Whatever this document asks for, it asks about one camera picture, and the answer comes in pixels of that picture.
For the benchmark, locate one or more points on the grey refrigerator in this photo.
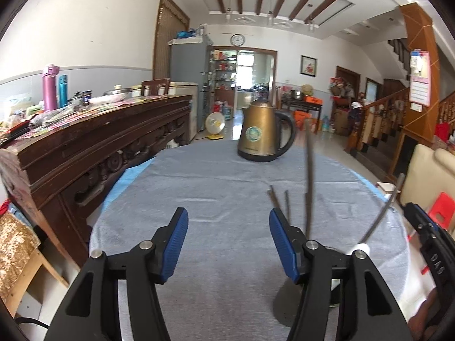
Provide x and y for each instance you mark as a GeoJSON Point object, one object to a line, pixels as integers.
{"type": "Point", "coordinates": [186, 64]}

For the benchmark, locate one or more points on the pink thermos bottle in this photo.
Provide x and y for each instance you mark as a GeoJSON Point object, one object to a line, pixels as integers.
{"type": "Point", "coordinates": [49, 88]}

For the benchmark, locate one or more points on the round heater with yellow base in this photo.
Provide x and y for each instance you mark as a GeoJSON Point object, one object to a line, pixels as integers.
{"type": "Point", "coordinates": [215, 123]}

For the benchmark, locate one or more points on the orange boxes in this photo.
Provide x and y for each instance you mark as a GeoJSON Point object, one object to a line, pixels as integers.
{"type": "Point", "coordinates": [304, 119]}

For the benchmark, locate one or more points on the white plastic spoon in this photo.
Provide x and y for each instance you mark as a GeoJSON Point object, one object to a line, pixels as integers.
{"type": "Point", "coordinates": [364, 247]}

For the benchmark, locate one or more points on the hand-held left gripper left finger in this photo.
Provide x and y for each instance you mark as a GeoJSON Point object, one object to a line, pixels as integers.
{"type": "Point", "coordinates": [176, 245]}

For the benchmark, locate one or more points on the light wooden stool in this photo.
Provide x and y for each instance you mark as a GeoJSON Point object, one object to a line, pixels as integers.
{"type": "Point", "coordinates": [21, 291]}

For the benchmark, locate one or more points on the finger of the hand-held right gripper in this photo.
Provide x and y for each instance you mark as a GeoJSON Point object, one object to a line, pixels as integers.
{"type": "Point", "coordinates": [421, 218]}

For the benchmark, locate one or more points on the small white stool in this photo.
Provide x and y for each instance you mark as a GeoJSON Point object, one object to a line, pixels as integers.
{"type": "Point", "coordinates": [385, 186]}

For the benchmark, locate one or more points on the bamboo door blind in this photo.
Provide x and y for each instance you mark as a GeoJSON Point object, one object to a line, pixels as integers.
{"type": "Point", "coordinates": [169, 39]}

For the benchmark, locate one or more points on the grey tablecloth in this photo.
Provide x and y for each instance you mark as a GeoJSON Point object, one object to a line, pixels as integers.
{"type": "Point", "coordinates": [220, 202]}

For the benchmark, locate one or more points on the shelf with bottles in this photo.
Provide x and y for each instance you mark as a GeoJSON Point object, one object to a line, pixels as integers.
{"type": "Point", "coordinates": [222, 67]}

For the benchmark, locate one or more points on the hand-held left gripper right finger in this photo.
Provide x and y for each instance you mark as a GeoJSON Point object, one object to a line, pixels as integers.
{"type": "Point", "coordinates": [284, 245]}

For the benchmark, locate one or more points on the wooden chair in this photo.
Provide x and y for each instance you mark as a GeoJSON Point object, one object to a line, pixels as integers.
{"type": "Point", "coordinates": [154, 87]}

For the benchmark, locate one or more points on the teal thermos bottle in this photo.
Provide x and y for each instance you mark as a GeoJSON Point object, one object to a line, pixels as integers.
{"type": "Point", "coordinates": [63, 90]}

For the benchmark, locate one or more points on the pendant lamp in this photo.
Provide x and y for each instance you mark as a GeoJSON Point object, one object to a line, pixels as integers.
{"type": "Point", "coordinates": [311, 19]}
{"type": "Point", "coordinates": [229, 7]}
{"type": "Point", "coordinates": [270, 12]}

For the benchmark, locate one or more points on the dark wooden side table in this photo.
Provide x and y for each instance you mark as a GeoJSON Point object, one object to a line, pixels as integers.
{"type": "Point", "coordinates": [300, 104]}

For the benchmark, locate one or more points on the black utensil holder cup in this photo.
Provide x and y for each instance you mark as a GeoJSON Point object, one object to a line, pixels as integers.
{"type": "Point", "coordinates": [335, 291]}

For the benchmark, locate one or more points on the small lidded teapot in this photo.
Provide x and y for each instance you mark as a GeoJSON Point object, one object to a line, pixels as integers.
{"type": "Point", "coordinates": [76, 101]}

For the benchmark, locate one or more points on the round wall clock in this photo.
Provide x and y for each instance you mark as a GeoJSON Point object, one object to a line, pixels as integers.
{"type": "Point", "coordinates": [237, 39]}

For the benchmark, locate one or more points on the person's right hand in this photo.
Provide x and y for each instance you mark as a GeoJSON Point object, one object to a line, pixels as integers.
{"type": "Point", "coordinates": [430, 316]}

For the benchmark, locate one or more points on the checkered cloth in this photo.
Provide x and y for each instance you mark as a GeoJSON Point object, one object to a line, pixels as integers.
{"type": "Point", "coordinates": [106, 108]}

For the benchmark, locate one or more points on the white chest freezer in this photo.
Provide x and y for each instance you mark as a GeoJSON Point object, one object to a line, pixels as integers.
{"type": "Point", "coordinates": [185, 92]}

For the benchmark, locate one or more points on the light blue under cloth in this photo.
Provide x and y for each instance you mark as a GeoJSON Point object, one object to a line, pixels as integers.
{"type": "Point", "coordinates": [124, 184]}

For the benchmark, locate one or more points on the dark glass jar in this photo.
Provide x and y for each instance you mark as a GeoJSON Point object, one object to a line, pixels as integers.
{"type": "Point", "coordinates": [87, 97]}

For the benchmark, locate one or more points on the wooden staircase railing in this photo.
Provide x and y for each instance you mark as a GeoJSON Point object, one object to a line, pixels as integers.
{"type": "Point", "coordinates": [376, 120]}

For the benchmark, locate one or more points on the framed wall picture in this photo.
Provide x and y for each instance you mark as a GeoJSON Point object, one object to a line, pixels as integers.
{"type": "Point", "coordinates": [308, 66]}

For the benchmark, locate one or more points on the bronze electric kettle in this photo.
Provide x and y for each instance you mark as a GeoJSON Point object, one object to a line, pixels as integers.
{"type": "Point", "coordinates": [256, 131]}

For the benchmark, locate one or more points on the carved dark wooden sideboard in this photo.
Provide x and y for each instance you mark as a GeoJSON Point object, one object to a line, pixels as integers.
{"type": "Point", "coordinates": [71, 170]}

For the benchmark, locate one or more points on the blue water jug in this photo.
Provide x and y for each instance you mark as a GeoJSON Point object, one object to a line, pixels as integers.
{"type": "Point", "coordinates": [326, 124]}

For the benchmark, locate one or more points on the gold sequined bag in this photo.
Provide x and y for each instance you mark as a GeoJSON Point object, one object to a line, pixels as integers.
{"type": "Point", "coordinates": [16, 248]}

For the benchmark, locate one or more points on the cream sofa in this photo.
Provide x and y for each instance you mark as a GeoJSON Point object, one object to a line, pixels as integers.
{"type": "Point", "coordinates": [426, 170]}

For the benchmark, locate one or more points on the wall calendar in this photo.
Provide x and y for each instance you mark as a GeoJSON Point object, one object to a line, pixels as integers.
{"type": "Point", "coordinates": [419, 81]}

